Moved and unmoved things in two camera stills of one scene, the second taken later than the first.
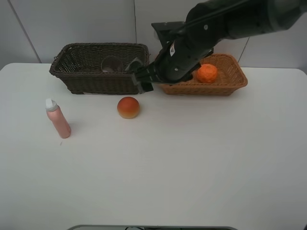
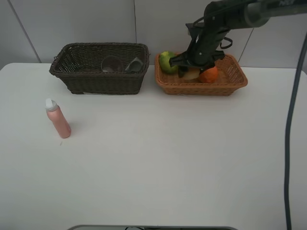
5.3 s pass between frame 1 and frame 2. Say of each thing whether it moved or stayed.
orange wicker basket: stayed
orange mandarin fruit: stayed
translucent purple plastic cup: stayed
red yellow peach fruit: moved
